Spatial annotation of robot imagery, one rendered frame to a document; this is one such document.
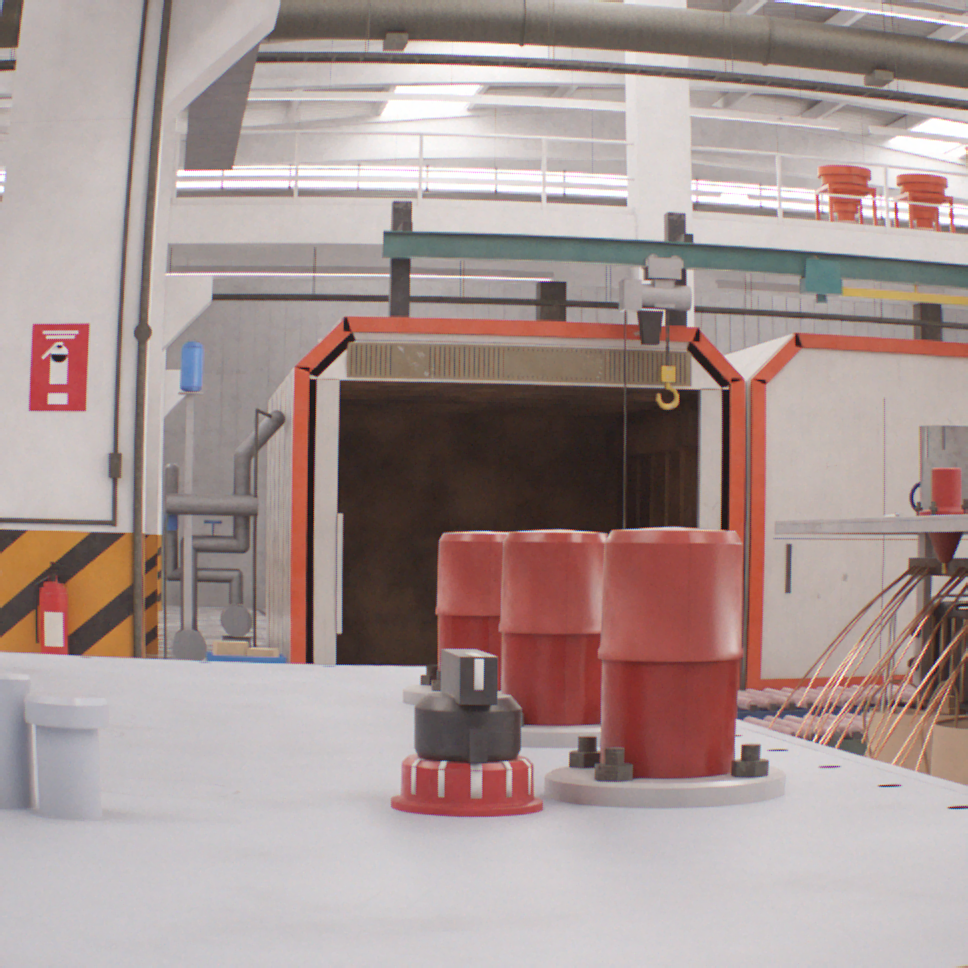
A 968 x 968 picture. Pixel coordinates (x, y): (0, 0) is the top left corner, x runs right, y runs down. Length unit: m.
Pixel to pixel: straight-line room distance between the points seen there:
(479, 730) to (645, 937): 0.33
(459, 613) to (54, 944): 1.11
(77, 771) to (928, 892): 0.38
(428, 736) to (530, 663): 0.38
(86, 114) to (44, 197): 0.52
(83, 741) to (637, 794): 0.28
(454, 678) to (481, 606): 0.69
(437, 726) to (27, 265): 10.77
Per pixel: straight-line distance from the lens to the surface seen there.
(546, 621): 1.40
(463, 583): 1.73
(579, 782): 1.08
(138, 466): 11.59
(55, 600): 11.50
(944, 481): 4.03
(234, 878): 0.81
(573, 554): 1.40
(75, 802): 0.95
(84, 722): 0.94
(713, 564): 1.08
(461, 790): 1.02
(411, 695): 1.74
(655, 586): 1.08
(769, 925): 0.72
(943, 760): 4.04
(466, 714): 1.03
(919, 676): 4.59
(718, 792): 1.06
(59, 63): 11.95
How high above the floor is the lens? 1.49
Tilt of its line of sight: 1 degrees up
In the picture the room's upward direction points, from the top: 1 degrees clockwise
